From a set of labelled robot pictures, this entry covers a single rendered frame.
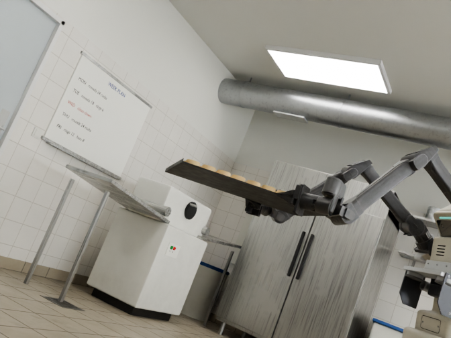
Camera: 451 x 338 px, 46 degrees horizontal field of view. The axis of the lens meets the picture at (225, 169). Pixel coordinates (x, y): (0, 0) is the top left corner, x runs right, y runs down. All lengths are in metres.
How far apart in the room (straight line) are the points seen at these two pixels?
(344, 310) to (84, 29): 3.60
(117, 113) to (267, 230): 2.07
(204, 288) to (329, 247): 1.72
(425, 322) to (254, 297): 3.56
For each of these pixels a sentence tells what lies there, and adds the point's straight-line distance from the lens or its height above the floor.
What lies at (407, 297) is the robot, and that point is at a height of 0.85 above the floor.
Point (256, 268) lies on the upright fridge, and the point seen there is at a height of 0.80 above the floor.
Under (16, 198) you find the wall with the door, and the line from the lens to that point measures 4.75.
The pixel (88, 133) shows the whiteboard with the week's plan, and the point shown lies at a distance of 5.07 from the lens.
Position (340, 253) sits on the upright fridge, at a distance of 5.59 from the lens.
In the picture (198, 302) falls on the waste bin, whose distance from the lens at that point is 6.54.
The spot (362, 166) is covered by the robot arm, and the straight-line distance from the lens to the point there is 2.43.
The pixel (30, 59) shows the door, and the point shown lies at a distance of 4.60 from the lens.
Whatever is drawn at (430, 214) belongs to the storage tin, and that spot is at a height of 2.05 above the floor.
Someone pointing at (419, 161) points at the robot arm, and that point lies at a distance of 1.99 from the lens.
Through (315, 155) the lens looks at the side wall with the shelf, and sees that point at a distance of 6.98.
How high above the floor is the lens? 0.68
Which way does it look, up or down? 10 degrees up
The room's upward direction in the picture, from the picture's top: 22 degrees clockwise
